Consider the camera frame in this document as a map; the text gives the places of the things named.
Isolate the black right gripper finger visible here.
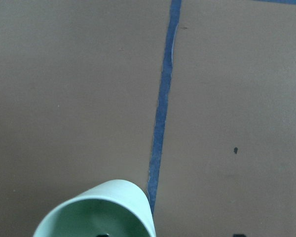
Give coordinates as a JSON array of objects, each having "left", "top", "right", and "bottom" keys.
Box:
[{"left": 232, "top": 233, "right": 246, "bottom": 237}]

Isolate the green plastic cup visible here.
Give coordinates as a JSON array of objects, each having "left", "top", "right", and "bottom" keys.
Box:
[{"left": 34, "top": 179, "right": 156, "bottom": 237}]

